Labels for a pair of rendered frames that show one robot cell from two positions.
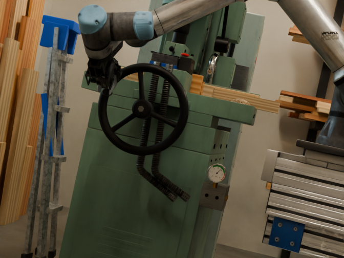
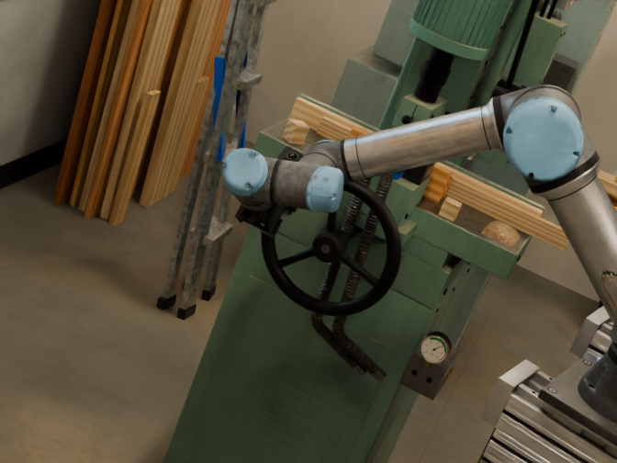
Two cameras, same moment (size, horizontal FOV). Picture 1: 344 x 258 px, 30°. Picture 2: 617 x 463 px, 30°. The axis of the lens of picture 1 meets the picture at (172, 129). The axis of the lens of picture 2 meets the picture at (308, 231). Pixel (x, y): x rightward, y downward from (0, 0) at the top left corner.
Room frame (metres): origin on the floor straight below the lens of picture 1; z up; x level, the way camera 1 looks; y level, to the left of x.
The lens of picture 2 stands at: (-0.08, 0.02, 1.66)
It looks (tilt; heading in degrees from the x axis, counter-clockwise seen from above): 22 degrees down; 4
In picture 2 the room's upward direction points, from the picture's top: 21 degrees clockwise
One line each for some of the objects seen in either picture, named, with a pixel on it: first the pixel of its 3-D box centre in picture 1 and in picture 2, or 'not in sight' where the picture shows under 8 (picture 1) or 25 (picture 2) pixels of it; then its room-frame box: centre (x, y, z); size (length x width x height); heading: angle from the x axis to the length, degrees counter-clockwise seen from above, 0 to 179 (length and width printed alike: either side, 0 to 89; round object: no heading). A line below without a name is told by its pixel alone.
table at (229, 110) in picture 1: (168, 97); (387, 197); (2.23, 0.04, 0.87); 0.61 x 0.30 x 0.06; 80
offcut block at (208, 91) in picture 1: (208, 91); (450, 208); (2.18, -0.09, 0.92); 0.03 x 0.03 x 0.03; 82
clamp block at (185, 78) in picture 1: (167, 82); (383, 187); (2.15, 0.05, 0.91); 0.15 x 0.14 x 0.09; 80
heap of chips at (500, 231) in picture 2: (241, 101); (503, 230); (2.21, -0.21, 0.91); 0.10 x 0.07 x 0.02; 170
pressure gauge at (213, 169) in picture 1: (216, 175); (434, 350); (2.09, -0.18, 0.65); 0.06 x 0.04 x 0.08; 80
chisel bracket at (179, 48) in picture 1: (176, 57); (420, 116); (2.36, 0.04, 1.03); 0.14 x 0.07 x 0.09; 170
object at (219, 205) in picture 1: (215, 195); (431, 367); (2.16, -0.19, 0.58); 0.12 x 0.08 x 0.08; 170
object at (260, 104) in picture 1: (196, 90); (441, 182); (2.33, -0.06, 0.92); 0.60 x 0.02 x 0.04; 80
